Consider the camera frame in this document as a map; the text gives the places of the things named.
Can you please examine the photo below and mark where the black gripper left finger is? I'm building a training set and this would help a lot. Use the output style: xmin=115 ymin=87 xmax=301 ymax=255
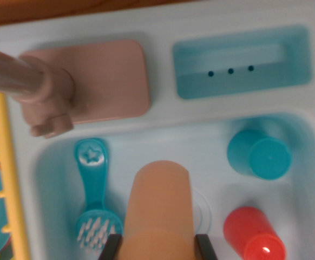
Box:
xmin=97 ymin=233 xmax=123 ymax=260

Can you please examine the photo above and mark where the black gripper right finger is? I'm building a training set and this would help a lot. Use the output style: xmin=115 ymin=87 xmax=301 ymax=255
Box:
xmin=194 ymin=233 xmax=219 ymax=260

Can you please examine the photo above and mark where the cream detergent bottle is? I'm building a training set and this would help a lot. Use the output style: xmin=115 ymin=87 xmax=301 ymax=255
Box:
xmin=121 ymin=160 xmax=198 ymax=260

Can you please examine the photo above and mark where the light blue toy sink unit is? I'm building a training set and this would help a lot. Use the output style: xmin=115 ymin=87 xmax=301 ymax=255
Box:
xmin=0 ymin=0 xmax=315 ymax=260

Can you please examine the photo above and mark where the red toy tumbler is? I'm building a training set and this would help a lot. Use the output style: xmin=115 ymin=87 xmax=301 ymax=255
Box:
xmin=223 ymin=206 xmax=287 ymax=260

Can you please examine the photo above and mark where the teal dish brush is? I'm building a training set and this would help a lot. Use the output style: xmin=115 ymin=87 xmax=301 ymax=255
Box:
xmin=74 ymin=137 xmax=124 ymax=253

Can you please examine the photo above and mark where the teal toy tumbler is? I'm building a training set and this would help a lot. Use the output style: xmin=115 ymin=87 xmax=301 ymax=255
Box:
xmin=227 ymin=129 xmax=293 ymax=181

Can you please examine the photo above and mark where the yellow dish rack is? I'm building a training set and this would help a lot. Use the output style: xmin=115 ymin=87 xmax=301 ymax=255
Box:
xmin=0 ymin=92 xmax=31 ymax=260

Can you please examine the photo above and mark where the mauve grey toy faucet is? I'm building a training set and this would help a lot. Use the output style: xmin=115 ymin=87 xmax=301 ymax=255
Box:
xmin=0 ymin=39 xmax=152 ymax=139

